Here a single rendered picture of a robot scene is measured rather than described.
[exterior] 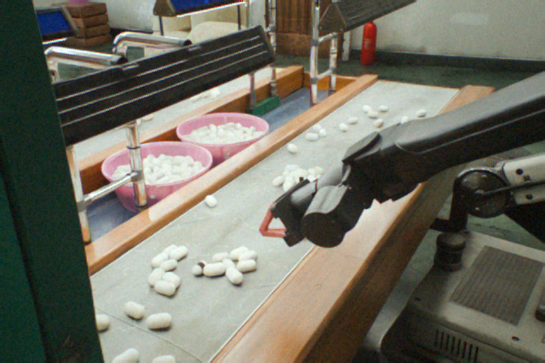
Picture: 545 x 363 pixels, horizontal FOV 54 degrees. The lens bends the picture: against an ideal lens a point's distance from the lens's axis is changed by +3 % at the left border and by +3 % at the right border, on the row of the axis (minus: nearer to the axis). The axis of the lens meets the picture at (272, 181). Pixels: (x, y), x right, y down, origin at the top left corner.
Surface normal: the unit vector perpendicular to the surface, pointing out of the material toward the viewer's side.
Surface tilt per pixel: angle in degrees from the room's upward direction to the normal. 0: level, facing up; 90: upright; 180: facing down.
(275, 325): 0
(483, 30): 90
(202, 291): 0
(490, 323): 0
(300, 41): 90
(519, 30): 90
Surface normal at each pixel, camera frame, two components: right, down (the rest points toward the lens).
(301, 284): -0.01, -0.90
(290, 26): -0.43, 0.40
